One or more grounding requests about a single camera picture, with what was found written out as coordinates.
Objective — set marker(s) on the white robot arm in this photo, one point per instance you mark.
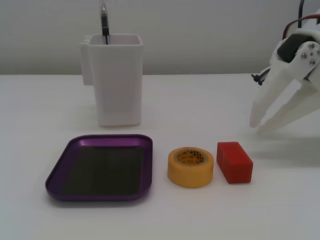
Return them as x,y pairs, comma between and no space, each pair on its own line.
313,23

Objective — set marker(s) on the black zip tie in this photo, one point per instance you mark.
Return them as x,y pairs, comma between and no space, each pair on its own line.
255,77

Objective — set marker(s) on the red rectangular block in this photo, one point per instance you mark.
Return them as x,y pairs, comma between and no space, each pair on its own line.
235,165

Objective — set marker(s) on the black pen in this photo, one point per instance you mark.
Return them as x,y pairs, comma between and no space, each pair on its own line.
104,22

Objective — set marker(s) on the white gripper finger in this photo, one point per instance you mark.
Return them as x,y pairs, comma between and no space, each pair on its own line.
272,90
292,107

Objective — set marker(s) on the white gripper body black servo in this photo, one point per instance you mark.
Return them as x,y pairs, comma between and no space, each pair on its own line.
287,68

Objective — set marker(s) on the yellow tape roll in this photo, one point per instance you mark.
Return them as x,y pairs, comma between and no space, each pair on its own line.
185,175

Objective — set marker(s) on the purple metal tray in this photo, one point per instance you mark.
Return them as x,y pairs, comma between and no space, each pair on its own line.
100,170

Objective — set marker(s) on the white plastic pen holder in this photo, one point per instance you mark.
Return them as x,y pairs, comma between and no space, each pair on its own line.
117,87

